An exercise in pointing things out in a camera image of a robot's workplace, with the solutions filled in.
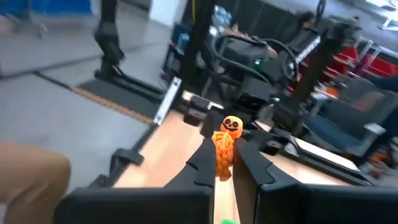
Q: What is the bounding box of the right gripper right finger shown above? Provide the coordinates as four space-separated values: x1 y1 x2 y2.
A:
233 138 398 224

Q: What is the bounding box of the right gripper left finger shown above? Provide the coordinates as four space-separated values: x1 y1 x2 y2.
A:
53 138 217 224

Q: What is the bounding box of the orange plastic skeleton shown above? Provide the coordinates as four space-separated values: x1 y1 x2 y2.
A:
211 115 244 182

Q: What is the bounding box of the grey mesh office chair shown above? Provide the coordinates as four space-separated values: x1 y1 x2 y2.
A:
303 76 398 158

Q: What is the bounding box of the black floor mat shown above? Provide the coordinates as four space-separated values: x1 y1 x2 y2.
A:
73 77 167 121

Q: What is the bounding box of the person's leg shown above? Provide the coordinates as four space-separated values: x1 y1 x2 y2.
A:
0 141 72 224

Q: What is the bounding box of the red plastic bin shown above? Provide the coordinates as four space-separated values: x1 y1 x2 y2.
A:
328 45 398 80

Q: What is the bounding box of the black frame clamp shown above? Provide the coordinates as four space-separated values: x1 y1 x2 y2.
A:
109 148 145 167

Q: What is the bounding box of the silver aluminium bracket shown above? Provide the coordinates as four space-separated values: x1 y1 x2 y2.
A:
153 77 183 126

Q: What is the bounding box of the black table edge camera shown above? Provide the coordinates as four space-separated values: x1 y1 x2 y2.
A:
182 95 225 138

